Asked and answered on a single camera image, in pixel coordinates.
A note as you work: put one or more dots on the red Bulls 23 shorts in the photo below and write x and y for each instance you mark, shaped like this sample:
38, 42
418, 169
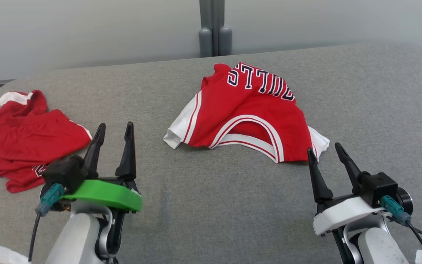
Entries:
24, 139

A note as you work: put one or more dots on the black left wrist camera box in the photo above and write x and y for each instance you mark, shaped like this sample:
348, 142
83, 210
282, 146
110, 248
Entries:
62, 172

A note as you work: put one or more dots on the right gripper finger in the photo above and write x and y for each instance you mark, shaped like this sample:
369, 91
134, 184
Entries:
350, 167
319, 179

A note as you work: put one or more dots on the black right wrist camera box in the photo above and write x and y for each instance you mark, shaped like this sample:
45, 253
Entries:
379, 187

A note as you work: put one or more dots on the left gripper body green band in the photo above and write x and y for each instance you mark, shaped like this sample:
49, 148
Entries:
104, 194

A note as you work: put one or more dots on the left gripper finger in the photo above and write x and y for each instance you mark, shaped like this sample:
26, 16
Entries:
93, 157
128, 157

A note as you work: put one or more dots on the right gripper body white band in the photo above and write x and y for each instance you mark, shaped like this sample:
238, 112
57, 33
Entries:
343, 212

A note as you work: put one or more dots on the grey vertical wall post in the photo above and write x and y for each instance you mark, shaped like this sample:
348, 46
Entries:
214, 33

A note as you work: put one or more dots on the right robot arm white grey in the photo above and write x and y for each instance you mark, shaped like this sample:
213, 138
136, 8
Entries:
379, 245

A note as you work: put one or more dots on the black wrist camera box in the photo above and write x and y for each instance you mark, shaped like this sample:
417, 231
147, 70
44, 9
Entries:
62, 172
379, 187

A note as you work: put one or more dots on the red Bulls jersey shirt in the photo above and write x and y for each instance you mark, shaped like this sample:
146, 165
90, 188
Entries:
247, 113

